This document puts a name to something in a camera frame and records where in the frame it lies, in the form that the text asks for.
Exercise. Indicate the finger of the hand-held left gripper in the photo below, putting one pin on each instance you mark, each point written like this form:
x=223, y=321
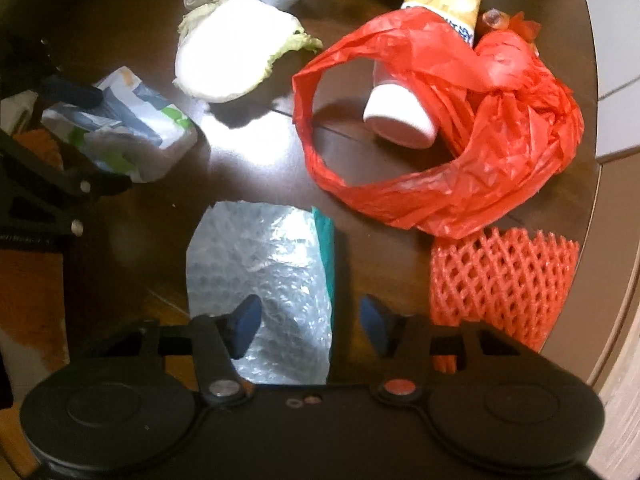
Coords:
x=75, y=92
x=45, y=180

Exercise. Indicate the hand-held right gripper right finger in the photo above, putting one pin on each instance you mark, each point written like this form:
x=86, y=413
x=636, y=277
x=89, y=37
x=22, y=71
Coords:
x=372, y=320

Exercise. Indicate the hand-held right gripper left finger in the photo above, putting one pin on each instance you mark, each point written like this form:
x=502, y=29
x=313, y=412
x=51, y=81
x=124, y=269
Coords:
x=247, y=322

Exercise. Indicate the white green printed wrapper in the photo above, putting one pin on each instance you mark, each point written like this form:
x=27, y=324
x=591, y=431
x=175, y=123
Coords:
x=130, y=120

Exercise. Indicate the silver bubble wrap mailer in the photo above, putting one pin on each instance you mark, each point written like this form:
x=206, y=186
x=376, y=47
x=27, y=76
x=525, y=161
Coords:
x=260, y=260

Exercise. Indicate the red plastic bag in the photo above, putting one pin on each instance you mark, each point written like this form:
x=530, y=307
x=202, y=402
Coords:
x=500, y=110

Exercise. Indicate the orange cloth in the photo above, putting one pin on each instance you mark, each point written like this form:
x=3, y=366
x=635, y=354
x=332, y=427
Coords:
x=30, y=285

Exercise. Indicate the orange foam fruit net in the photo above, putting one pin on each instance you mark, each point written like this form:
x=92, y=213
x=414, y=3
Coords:
x=500, y=280

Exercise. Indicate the napa cabbage leaf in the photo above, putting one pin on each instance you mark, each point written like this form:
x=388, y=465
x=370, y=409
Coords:
x=230, y=50

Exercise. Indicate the white plastic bottle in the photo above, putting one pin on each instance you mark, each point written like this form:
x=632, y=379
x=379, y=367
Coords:
x=400, y=110

